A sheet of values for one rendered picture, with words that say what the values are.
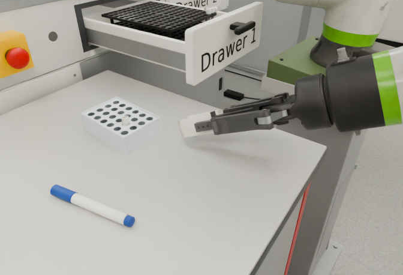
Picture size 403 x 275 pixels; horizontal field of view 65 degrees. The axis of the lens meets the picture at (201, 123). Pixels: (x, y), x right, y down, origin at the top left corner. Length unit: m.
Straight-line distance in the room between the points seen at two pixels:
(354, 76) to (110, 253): 0.36
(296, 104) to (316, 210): 0.63
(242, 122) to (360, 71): 0.16
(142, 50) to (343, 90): 0.44
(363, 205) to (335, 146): 0.82
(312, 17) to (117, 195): 1.32
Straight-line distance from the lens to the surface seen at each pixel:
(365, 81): 0.41
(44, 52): 0.80
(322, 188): 0.96
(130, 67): 0.97
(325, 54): 0.83
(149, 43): 0.70
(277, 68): 0.80
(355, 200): 1.67
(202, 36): 0.62
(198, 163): 0.52
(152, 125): 0.57
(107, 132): 0.56
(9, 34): 0.73
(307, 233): 1.10
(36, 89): 0.81
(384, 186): 1.81
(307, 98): 0.43
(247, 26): 0.69
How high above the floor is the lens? 1.10
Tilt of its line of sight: 33 degrees down
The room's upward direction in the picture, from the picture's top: straight up
